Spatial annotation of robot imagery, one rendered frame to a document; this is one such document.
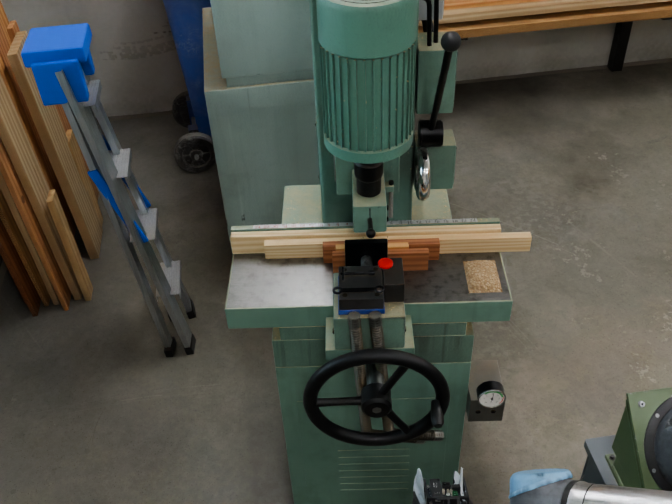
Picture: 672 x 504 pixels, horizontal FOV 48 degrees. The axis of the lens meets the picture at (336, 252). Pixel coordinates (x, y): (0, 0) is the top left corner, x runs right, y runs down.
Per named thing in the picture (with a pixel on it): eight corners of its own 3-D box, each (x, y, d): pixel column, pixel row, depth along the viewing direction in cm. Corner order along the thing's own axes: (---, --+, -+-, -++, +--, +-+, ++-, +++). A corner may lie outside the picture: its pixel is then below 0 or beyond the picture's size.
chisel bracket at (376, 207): (353, 238, 160) (352, 207, 155) (352, 199, 171) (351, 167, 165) (388, 237, 160) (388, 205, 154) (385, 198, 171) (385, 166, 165)
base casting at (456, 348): (273, 368, 170) (269, 340, 164) (285, 211, 213) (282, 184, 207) (473, 362, 169) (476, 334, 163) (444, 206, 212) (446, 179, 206)
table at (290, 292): (221, 363, 154) (217, 343, 150) (236, 263, 177) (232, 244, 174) (519, 355, 153) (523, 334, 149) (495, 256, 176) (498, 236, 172)
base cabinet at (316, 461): (295, 532, 216) (272, 369, 170) (301, 374, 260) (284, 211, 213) (452, 528, 215) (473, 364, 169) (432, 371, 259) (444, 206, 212)
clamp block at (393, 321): (333, 350, 152) (331, 319, 146) (333, 303, 162) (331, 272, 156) (406, 348, 152) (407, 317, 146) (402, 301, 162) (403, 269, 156)
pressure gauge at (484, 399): (475, 413, 170) (478, 391, 165) (473, 400, 173) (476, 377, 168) (503, 413, 170) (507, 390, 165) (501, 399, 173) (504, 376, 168)
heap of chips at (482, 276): (469, 293, 159) (469, 286, 157) (462, 261, 166) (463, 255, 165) (502, 292, 158) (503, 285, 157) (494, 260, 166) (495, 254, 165)
